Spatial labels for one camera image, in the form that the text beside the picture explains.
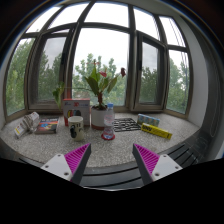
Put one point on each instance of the white plant pot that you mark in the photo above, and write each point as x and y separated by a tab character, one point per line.
97	118

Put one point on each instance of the green plant with red flowers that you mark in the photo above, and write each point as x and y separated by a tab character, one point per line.
98	81

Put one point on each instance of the red and white box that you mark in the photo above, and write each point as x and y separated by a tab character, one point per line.
77	107

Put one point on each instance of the red round coaster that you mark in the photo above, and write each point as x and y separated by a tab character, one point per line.
108	137

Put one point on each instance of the yellow rectangular box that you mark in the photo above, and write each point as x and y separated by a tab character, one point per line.
156	131

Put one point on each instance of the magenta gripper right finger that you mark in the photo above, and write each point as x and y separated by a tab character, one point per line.
152	166

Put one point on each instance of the black patterned mat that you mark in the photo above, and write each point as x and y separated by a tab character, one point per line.
125	124

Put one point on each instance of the clear plastic water bottle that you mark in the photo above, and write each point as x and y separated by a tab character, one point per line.
109	120

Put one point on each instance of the dark slatted radiator cover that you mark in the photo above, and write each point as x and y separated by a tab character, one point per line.
129	175

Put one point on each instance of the white mug with dark print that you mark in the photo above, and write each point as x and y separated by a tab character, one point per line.
76	127

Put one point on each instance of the light blue pack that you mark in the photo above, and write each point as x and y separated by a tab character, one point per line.
147	119

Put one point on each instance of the brown window frame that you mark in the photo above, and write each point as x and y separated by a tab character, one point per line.
60	43

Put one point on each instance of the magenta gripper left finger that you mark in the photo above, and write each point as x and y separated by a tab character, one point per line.
70	166

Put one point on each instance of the white crumpled package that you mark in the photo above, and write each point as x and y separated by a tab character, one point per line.
27	124

